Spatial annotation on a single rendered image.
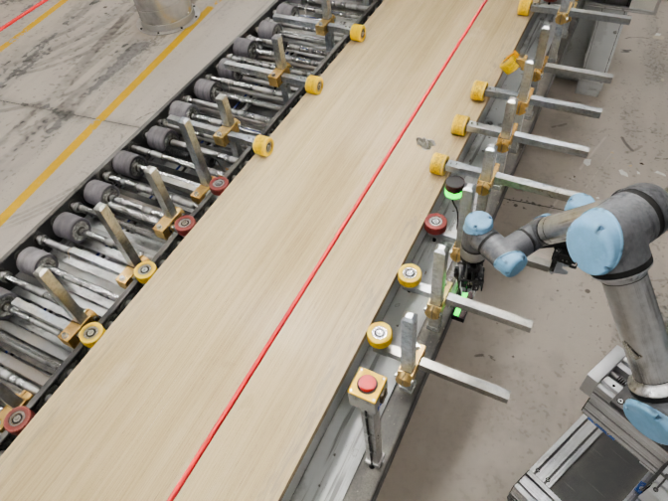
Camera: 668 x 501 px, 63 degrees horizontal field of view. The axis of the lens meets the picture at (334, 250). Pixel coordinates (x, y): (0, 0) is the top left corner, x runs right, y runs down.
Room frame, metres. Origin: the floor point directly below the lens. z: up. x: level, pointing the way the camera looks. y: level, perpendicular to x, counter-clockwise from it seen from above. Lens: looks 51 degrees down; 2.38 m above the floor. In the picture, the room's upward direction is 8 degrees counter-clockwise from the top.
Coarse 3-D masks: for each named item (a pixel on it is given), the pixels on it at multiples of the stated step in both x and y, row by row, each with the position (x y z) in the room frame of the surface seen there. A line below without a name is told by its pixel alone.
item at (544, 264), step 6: (444, 234) 1.24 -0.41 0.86; (450, 234) 1.24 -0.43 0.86; (456, 234) 1.24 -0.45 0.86; (444, 240) 1.24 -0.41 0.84; (450, 240) 1.22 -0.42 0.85; (528, 258) 1.08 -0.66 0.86; (534, 258) 1.08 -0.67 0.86; (540, 258) 1.07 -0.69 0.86; (528, 264) 1.07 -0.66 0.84; (534, 264) 1.06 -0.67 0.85; (540, 264) 1.05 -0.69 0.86; (546, 264) 1.05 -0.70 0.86; (546, 270) 1.04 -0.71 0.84
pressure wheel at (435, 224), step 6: (426, 216) 1.30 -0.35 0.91; (432, 216) 1.30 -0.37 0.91; (438, 216) 1.29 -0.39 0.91; (426, 222) 1.27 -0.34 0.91; (432, 222) 1.27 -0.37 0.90; (438, 222) 1.27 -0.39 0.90; (444, 222) 1.26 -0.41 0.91; (426, 228) 1.26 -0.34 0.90; (432, 228) 1.24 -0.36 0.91; (438, 228) 1.24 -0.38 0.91; (444, 228) 1.24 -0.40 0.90; (432, 234) 1.24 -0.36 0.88; (438, 234) 1.23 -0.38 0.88; (432, 240) 1.27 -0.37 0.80
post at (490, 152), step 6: (492, 144) 1.39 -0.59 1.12; (486, 150) 1.38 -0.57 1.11; (492, 150) 1.37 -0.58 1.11; (486, 156) 1.38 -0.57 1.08; (492, 156) 1.37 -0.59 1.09; (486, 162) 1.38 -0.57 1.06; (492, 162) 1.36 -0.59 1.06; (486, 168) 1.37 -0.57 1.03; (492, 168) 1.37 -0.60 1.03; (486, 174) 1.37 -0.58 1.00; (492, 174) 1.39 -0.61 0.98; (486, 180) 1.37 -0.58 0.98; (480, 198) 1.38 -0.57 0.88; (486, 198) 1.36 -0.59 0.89; (480, 204) 1.37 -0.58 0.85; (486, 204) 1.38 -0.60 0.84; (480, 210) 1.37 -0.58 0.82
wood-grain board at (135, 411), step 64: (384, 0) 2.92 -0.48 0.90; (448, 0) 2.82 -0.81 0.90; (512, 0) 2.72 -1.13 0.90; (384, 64) 2.31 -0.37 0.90; (448, 64) 2.23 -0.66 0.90; (320, 128) 1.90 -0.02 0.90; (384, 128) 1.83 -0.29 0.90; (448, 128) 1.77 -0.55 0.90; (256, 192) 1.56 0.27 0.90; (320, 192) 1.51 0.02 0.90; (384, 192) 1.46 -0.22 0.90; (192, 256) 1.28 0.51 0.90; (256, 256) 1.23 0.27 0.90; (320, 256) 1.19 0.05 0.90; (384, 256) 1.15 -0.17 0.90; (128, 320) 1.04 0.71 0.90; (192, 320) 1.01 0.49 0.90; (256, 320) 0.97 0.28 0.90; (320, 320) 0.93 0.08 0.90; (64, 384) 0.84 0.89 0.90; (128, 384) 0.81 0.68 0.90; (192, 384) 0.78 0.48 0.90; (256, 384) 0.75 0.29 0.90; (320, 384) 0.72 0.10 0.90; (64, 448) 0.63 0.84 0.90; (128, 448) 0.61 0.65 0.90; (192, 448) 0.58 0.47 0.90; (256, 448) 0.55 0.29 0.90
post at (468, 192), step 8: (472, 184) 1.18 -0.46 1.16; (464, 192) 1.17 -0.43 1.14; (472, 192) 1.16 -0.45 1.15; (464, 200) 1.17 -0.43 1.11; (472, 200) 1.16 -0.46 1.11; (464, 208) 1.16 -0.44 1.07; (472, 208) 1.18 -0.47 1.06; (464, 216) 1.16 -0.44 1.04; (456, 240) 1.17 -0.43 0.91; (456, 264) 1.17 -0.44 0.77
